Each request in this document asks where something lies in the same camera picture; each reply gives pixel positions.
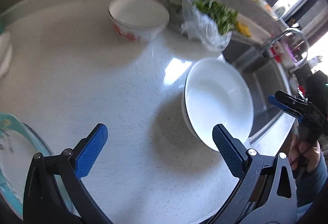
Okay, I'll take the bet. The small white bowl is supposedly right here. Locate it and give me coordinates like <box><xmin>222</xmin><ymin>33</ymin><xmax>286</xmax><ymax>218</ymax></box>
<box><xmin>0</xmin><ymin>32</ymin><xmax>13</xmax><ymax>78</ymax></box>

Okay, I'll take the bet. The person's right hand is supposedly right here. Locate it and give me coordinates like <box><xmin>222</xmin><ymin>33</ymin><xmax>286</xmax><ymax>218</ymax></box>
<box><xmin>289</xmin><ymin>134</ymin><xmax>322</xmax><ymax>174</ymax></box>

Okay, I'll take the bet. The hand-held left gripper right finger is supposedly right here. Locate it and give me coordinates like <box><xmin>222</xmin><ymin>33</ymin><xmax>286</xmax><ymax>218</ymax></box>
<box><xmin>212</xmin><ymin>124</ymin><xmax>298</xmax><ymax>224</ymax></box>

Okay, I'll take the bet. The chrome faucet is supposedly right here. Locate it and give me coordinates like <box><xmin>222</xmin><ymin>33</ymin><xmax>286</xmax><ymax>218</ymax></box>
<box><xmin>260</xmin><ymin>28</ymin><xmax>309</xmax><ymax>68</ymax></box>

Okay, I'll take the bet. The red plastic item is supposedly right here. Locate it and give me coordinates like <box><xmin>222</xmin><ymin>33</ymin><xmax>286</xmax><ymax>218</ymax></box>
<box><xmin>272</xmin><ymin>46</ymin><xmax>284</xmax><ymax>61</ymax></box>

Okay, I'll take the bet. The large white bowl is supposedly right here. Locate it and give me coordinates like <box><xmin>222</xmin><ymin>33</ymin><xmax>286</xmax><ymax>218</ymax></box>
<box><xmin>181</xmin><ymin>58</ymin><xmax>255</xmax><ymax>152</ymax></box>

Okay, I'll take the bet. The clear plastic bag of greens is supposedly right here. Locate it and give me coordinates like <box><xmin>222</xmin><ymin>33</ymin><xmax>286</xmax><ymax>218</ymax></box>
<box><xmin>164</xmin><ymin>0</ymin><xmax>240</xmax><ymax>52</ymax></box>

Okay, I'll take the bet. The large teal floral plate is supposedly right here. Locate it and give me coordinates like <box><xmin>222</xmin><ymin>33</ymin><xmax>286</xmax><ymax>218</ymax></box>
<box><xmin>0</xmin><ymin>112</ymin><xmax>55</xmax><ymax>218</ymax></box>

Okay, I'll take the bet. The yellow sponge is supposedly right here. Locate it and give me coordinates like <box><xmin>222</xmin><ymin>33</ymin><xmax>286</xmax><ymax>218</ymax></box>
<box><xmin>236</xmin><ymin>22</ymin><xmax>253</xmax><ymax>37</ymax></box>

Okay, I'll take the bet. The white bowl with red pattern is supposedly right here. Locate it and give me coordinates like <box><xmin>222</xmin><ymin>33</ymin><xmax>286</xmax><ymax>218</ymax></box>
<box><xmin>108</xmin><ymin>0</ymin><xmax>170</xmax><ymax>43</ymax></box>

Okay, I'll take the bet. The person's right forearm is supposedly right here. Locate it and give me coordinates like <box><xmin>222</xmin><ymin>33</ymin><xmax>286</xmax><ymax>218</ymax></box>
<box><xmin>295</xmin><ymin>147</ymin><xmax>328</xmax><ymax>217</ymax></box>

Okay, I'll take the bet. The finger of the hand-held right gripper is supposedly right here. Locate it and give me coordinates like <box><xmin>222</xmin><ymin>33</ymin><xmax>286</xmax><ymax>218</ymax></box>
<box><xmin>275</xmin><ymin>90</ymin><xmax>308</xmax><ymax>107</ymax></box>
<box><xmin>268</xmin><ymin>95</ymin><xmax>306</xmax><ymax>122</ymax></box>

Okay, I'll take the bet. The white utensil cup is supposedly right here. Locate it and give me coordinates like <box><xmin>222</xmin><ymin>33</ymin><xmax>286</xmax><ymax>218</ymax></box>
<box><xmin>282</xmin><ymin>43</ymin><xmax>299</xmax><ymax>67</ymax></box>

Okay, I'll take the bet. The stainless steel sink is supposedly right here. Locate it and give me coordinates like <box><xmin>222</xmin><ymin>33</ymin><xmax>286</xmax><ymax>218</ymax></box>
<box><xmin>222</xmin><ymin>35</ymin><xmax>300</xmax><ymax>143</ymax></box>

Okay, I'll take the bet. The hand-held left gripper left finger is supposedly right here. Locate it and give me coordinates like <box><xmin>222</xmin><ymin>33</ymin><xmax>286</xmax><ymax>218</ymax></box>
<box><xmin>23</xmin><ymin>123</ymin><xmax>111</xmax><ymax>224</ymax></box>

